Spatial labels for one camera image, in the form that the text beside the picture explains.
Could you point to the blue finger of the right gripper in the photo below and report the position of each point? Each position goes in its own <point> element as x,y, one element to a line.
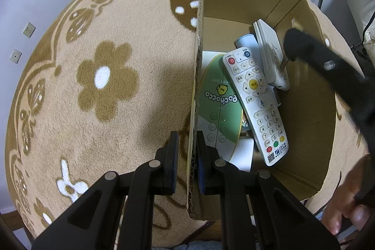
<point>354,89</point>

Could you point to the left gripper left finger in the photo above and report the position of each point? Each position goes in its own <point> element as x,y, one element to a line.
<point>116,212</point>

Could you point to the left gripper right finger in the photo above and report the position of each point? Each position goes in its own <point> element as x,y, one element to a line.
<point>257,211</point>

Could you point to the white square power adapter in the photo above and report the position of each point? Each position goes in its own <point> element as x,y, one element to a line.
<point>237,153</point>

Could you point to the white Audeo remote control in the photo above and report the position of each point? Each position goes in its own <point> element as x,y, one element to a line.
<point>271,55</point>

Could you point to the white TV remote control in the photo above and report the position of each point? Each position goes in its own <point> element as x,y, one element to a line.
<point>259,105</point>

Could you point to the cardboard box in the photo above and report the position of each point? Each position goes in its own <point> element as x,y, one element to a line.
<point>308,108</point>

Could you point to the green oval Pochacco remote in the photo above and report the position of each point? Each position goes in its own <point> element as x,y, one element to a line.
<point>218,109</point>

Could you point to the light blue cylinder device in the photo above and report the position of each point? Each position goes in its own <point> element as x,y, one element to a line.
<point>249,41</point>

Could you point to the black key bunch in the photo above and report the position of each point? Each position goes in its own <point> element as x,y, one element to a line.
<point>295,25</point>

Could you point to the round cartoon earphone case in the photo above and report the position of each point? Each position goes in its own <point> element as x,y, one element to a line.
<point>245,125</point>

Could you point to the person's right hand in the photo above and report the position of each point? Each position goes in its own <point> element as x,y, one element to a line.
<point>343,204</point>

